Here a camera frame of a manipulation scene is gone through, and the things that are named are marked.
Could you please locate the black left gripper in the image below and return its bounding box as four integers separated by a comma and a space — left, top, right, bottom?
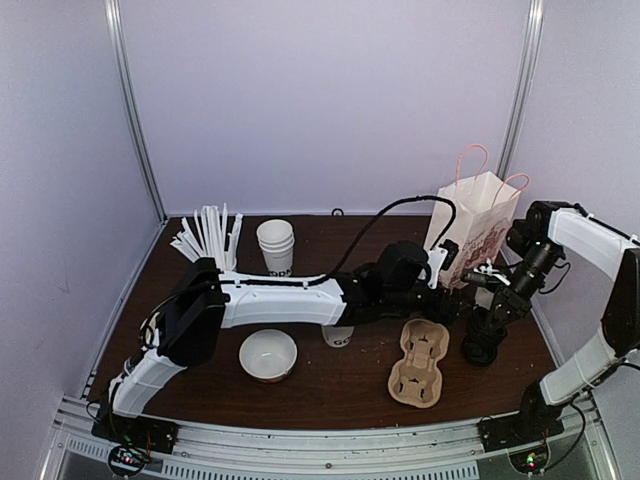
386, 283, 476, 327

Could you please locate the brown pulp cup carrier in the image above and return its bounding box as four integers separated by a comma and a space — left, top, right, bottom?
387, 318, 450, 409

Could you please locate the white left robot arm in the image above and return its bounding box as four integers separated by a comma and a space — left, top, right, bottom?
98, 241, 457, 444

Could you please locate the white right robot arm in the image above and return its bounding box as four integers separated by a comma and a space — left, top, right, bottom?
486, 201, 639, 442

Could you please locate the stack of black lids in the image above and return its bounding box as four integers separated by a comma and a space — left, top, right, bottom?
462, 306, 507, 367

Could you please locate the stack of white paper cups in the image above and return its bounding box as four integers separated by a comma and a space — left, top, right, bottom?
256, 219, 295, 277

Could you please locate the white ceramic bowl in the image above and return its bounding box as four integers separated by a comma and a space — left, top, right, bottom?
238, 329, 298, 383

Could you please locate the paper cup holding straws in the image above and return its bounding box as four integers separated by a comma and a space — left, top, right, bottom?
169, 202, 244, 274

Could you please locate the wrapped straw far right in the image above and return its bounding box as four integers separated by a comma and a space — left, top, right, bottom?
226, 213, 244, 270

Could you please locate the wrapped straw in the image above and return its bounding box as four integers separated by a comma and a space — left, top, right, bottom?
170, 237, 200, 262
226, 213, 244, 270

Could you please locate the wrapped straw far left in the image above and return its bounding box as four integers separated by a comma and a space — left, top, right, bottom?
170, 237, 200, 262

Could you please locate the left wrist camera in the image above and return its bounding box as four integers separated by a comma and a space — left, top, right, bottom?
424, 239, 459, 289

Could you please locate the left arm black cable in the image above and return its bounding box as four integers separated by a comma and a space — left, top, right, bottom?
139, 195, 459, 351

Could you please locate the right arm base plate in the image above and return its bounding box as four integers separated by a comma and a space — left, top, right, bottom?
477, 412, 564, 452

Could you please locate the aluminium front table rail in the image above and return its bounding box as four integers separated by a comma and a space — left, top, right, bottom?
36, 397, 621, 479

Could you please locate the aluminium frame right post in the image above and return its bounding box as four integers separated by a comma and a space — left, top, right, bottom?
497, 0, 545, 179

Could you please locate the aluminium frame post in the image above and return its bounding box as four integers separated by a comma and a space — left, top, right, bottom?
104, 0, 168, 223
497, 0, 545, 179

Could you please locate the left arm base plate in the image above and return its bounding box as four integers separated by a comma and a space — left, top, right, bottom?
91, 414, 179, 454

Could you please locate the aluminium frame left post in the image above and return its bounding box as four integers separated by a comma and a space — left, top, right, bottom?
104, 0, 168, 223

